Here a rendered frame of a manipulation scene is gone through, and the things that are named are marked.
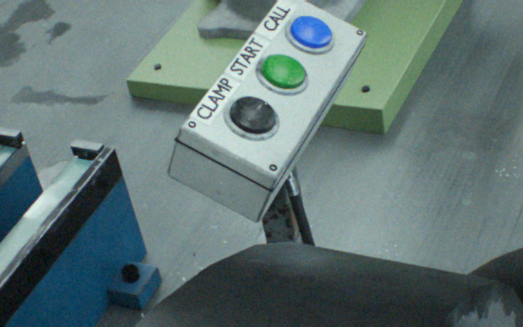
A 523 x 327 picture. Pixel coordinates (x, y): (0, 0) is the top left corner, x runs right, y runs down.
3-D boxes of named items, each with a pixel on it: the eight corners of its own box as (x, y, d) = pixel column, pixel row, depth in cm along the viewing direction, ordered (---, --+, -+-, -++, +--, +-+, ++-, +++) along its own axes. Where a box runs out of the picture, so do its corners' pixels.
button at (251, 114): (258, 153, 67) (265, 135, 65) (217, 132, 67) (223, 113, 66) (277, 126, 69) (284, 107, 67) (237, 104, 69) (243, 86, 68)
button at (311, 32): (316, 67, 73) (323, 49, 72) (279, 47, 74) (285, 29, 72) (331, 44, 76) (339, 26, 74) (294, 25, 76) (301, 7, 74)
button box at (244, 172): (258, 226, 68) (279, 176, 64) (162, 175, 69) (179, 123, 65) (349, 79, 80) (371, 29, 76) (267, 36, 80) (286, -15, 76)
